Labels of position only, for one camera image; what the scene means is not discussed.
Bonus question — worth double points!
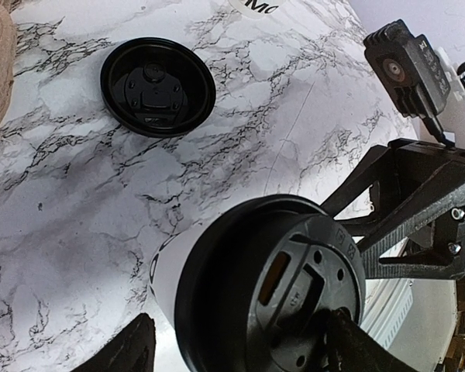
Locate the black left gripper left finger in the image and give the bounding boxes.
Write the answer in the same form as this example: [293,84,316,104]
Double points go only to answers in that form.
[74,313,156,372]

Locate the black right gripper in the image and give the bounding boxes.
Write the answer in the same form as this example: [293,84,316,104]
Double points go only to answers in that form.
[322,139,465,279]

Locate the white paper coffee cup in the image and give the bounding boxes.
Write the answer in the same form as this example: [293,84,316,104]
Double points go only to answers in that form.
[150,226,206,327]

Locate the black plastic cup lid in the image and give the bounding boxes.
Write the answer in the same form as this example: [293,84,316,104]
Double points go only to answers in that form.
[100,37,216,138]
[174,195,366,371]

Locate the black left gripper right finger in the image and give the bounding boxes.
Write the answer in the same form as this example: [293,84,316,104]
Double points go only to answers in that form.
[326,308,415,372]

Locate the stack of white paper cups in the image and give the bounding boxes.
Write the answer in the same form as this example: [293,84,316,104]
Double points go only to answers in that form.
[229,0,286,19]

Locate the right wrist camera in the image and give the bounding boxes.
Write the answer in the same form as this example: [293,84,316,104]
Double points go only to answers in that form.
[363,19,450,136]

